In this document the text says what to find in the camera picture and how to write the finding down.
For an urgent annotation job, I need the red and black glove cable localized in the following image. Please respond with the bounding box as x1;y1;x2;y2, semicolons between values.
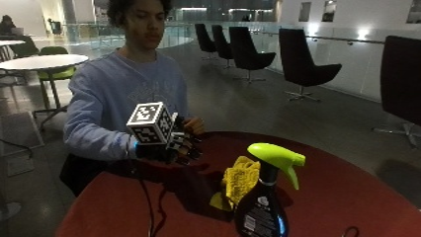
131;159;170;237

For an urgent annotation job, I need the black spray bottle green trigger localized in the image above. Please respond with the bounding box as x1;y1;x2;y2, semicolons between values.
234;142;308;237

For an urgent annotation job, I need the framed wall picture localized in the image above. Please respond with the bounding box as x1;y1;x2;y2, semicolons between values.
322;0;339;24
406;0;421;25
298;1;314;23

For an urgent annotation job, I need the white marker cube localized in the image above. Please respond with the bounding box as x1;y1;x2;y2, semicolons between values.
126;101;179;146

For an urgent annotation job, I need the dark chair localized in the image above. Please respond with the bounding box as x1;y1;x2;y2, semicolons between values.
7;35;42;59

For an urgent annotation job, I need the green chair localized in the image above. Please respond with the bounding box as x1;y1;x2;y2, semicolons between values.
37;45;78;111

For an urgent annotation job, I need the white round table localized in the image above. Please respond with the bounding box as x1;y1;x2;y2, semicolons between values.
0;39;29;63
0;53;91;130

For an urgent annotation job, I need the black swivel lounge chair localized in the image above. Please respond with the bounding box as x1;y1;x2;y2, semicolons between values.
194;23;219;61
211;24;235;69
371;35;421;150
228;26;278;84
278;28;344;103

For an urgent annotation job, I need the the person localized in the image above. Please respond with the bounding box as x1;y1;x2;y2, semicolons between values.
58;0;208;198

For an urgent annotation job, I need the yellow cleaning cloth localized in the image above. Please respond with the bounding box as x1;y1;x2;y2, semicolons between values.
208;155;263;212

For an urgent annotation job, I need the thin black cable loop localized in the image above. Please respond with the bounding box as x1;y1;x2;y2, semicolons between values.
342;225;363;237

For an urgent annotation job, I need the metal handrail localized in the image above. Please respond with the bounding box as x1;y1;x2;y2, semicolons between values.
250;30;387;46

